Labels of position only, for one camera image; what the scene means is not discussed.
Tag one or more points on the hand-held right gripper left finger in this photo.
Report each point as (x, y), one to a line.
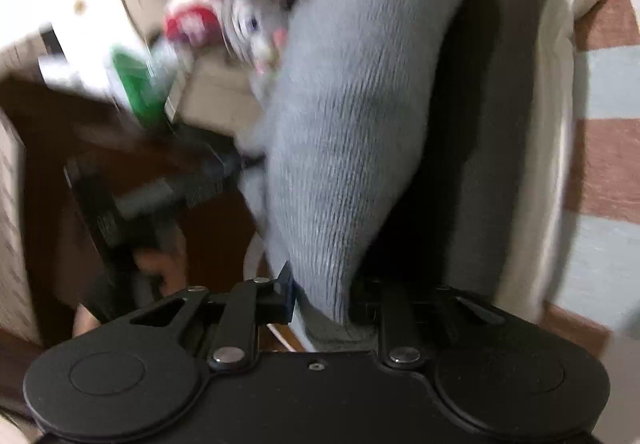
(286, 286)

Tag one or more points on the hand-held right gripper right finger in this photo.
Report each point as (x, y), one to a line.
(395, 319)

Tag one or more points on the grey knit sweater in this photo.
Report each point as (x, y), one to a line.
(350, 123)

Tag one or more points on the person's left hand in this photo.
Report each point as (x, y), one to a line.
(157, 266)

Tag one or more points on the brown wooden furniture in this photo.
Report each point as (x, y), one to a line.
(40, 133)

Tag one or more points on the green packet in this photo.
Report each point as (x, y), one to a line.
(140, 83)

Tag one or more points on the cardboard box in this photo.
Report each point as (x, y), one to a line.
(215, 93)

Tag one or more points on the dark grey cloth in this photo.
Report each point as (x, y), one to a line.
(475, 123)

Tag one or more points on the cream white cloth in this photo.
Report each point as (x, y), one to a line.
(555, 148)

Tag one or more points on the patterned rug with white trim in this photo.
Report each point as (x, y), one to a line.
(610, 88)

